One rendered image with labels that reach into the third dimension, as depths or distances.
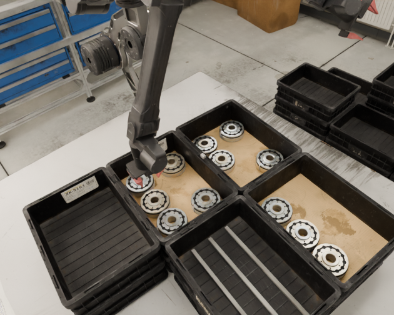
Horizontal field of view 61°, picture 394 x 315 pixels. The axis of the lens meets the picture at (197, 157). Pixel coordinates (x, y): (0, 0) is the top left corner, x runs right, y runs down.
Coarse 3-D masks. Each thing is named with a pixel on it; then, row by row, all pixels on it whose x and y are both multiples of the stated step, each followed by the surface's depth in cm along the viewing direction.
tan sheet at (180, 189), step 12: (192, 168) 129; (156, 180) 126; (168, 180) 126; (180, 180) 126; (192, 180) 125; (204, 180) 125; (168, 192) 122; (180, 192) 122; (192, 192) 121; (180, 204) 118; (192, 216) 114; (156, 228) 112
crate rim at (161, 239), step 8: (160, 136) 128; (176, 136) 127; (184, 144) 124; (128, 152) 123; (120, 160) 121; (200, 160) 119; (208, 168) 116; (120, 184) 113; (128, 192) 110; (224, 200) 106; (136, 208) 106; (216, 208) 104; (144, 216) 104; (200, 216) 102; (152, 224) 101; (184, 224) 101; (192, 224) 101; (176, 232) 99; (160, 240) 98; (168, 240) 98
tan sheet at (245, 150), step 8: (232, 120) 147; (216, 128) 144; (216, 136) 140; (248, 136) 139; (224, 144) 137; (232, 144) 137; (240, 144) 136; (248, 144) 136; (256, 144) 136; (232, 152) 133; (240, 152) 133; (248, 152) 133; (256, 152) 133; (240, 160) 130; (248, 160) 130; (240, 168) 128; (248, 168) 127; (256, 168) 127; (232, 176) 125; (240, 176) 125; (248, 176) 125; (256, 176) 124; (240, 184) 122
